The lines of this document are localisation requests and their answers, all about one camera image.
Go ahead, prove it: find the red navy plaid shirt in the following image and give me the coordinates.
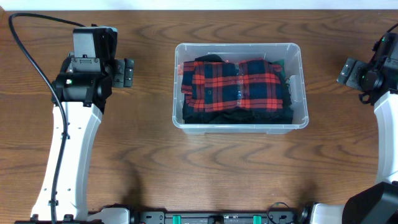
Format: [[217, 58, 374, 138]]
[[181, 58, 289, 113]]

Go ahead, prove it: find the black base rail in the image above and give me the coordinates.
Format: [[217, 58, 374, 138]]
[[130, 208, 310, 224]]

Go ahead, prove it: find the large black garment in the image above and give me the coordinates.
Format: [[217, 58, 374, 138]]
[[182, 54, 294, 124]]

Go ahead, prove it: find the clear plastic storage bin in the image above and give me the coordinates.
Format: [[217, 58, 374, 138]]
[[172, 43, 309, 134]]

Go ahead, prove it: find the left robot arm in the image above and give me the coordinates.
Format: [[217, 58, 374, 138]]
[[28, 26, 134, 223]]

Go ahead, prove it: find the green taped cloth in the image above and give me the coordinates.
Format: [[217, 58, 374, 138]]
[[272, 60, 286, 79]]

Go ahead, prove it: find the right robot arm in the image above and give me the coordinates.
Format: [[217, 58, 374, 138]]
[[296, 29, 397, 224]]

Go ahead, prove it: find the pink printed shirt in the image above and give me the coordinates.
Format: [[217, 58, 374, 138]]
[[177, 59, 231, 77]]

